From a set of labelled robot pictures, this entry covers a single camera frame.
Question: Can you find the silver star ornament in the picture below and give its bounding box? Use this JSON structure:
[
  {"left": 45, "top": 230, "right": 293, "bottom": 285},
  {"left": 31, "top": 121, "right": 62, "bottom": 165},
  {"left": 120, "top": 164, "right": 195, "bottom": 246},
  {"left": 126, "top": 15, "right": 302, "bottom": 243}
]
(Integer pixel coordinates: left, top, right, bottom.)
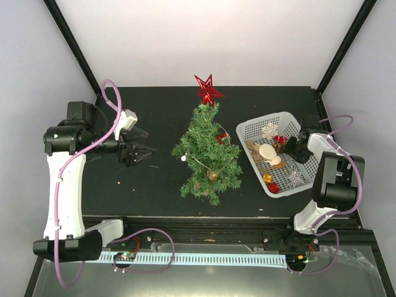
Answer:
[{"left": 288, "top": 168, "right": 305, "bottom": 188}]

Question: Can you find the wooden snowman ornament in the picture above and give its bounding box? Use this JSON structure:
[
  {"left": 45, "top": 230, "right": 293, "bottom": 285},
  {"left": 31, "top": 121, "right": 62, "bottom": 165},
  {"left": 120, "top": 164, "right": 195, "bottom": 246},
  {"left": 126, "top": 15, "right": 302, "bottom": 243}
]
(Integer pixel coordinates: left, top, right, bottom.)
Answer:
[{"left": 259, "top": 144, "right": 282, "bottom": 166}]

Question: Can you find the white wooden snowflake ornament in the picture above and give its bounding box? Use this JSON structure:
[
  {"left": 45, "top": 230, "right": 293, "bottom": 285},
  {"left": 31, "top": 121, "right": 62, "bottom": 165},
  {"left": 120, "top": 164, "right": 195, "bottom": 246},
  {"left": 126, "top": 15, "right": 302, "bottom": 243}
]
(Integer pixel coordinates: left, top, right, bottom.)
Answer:
[{"left": 262, "top": 123, "right": 278, "bottom": 140}]

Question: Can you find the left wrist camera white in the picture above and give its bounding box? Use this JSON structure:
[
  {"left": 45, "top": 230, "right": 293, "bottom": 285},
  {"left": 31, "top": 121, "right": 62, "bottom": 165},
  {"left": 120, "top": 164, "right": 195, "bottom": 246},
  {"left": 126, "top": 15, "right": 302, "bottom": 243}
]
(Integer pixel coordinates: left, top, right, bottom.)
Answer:
[{"left": 113, "top": 110, "right": 138, "bottom": 140}]

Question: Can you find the small green christmas tree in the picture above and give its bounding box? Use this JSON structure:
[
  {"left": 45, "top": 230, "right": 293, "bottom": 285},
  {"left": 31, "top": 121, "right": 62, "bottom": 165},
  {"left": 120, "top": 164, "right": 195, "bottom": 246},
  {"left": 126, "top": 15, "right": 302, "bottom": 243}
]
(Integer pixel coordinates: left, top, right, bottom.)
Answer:
[{"left": 172, "top": 103, "right": 243, "bottom": 206}]

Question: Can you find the red foil star ornament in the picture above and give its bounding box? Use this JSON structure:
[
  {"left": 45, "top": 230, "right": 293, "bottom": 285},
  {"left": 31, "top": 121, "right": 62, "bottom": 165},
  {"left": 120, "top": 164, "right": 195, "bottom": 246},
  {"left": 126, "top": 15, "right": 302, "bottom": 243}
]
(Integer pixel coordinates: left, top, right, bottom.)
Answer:
[{"left": 194, "top": 74, "right": 225, "bottom": 107}]

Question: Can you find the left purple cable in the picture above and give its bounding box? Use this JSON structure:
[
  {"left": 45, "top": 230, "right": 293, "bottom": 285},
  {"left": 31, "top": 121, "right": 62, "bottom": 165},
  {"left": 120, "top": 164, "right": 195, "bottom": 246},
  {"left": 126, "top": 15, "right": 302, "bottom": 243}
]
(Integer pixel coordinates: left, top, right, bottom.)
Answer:
[{"left": 53, "top": 79, "right": 176, "bottom": 289}]

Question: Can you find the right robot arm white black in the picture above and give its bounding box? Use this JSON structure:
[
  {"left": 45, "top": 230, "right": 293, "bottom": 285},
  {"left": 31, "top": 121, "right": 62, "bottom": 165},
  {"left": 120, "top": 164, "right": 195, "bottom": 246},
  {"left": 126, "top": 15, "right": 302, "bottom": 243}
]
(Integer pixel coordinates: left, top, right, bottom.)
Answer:
[{"left": 281, "top": 129, "right": 365, "bottom": 251}]

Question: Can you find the light blue slotted cable duct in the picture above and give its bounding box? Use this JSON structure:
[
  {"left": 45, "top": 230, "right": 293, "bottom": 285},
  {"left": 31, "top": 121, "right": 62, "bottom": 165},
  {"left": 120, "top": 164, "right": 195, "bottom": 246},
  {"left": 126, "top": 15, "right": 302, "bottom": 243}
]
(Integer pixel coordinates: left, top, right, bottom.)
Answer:
[{"left": 95, "top": 251, "right": 287, "bottom": 269}]

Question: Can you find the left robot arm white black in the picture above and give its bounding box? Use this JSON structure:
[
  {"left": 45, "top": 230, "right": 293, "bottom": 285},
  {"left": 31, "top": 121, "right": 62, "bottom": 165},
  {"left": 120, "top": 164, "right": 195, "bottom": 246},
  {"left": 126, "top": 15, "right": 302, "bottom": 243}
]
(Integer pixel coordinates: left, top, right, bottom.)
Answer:
[{"left": 33, "top": 101, "right": 133, "bottom": 262}]

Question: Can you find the red gift box ornament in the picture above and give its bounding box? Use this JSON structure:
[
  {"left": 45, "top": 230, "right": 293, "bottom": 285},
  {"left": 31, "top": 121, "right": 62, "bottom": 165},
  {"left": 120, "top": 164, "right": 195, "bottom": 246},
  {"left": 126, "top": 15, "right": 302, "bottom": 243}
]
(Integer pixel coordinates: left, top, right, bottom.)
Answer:
[{"left": 267, "top": 182, "right": 280, "bottom": 194}]

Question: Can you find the white plastic basket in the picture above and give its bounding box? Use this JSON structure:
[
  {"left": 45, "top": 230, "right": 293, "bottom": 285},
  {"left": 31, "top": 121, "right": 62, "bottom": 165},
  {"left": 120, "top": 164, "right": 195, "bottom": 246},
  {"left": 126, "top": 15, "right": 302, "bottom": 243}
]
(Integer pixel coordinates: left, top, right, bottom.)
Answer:
[{"left": 236, "top": 111, "right": 319, "bottom": 199}]

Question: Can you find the pine cone ornament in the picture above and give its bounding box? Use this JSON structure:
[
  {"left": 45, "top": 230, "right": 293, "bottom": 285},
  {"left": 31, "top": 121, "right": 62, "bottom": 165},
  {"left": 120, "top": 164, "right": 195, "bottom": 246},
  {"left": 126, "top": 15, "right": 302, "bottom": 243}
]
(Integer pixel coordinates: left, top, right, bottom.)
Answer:
[{"left": 207, "top": 169, "right": 218, "bottom": 181}]

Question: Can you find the gold gift box ornament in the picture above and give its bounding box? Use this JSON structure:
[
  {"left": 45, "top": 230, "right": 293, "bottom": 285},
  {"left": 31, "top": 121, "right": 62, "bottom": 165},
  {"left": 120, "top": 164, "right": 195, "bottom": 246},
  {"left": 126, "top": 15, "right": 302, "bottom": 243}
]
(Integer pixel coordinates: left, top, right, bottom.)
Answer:
[{"left": 262, "top": 173, "right": 273, "bottom": 184}]

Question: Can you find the fairy light string with battery box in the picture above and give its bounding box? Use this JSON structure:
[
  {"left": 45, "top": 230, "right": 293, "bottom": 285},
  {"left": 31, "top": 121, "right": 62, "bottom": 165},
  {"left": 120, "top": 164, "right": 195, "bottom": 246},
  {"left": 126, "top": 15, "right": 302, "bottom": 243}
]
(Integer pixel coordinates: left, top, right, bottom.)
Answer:
[{"left": 180, "top": 123, "right": 233, "bottom": 174}]

